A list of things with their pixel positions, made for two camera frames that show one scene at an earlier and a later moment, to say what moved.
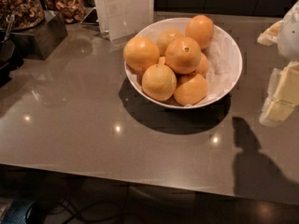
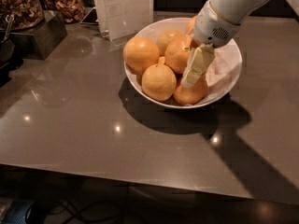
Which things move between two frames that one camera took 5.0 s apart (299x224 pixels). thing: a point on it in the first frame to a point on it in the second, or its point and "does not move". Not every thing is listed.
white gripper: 290,36 to 213,27
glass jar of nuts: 25,3 does not move
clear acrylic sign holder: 123,10 does not move
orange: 182,55 does not move
